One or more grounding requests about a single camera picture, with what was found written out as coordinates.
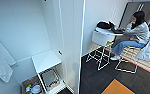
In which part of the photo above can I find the person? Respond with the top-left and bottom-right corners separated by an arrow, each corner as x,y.
110,10 -> 150,62

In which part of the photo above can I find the white wardrobe body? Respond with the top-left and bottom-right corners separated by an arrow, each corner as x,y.
0,0 -> 86,94

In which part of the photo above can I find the box with bottles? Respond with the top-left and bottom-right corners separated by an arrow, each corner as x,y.
20,75 -> 43,94

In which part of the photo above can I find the white draped jacket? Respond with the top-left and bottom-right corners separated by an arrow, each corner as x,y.
135,32 -> 150,64

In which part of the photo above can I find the white hanging cloth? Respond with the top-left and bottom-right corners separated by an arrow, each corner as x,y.
0,31 -> 18,84

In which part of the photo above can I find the white wire frame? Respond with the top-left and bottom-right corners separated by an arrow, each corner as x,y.
114,46 -> 140,75
85,43 -> 112,72

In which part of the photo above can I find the wire basket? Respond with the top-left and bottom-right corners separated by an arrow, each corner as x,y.
40,68 -> 61,92

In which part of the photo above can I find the black laptop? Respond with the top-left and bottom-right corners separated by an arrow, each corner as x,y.
111,24 -> 126,35

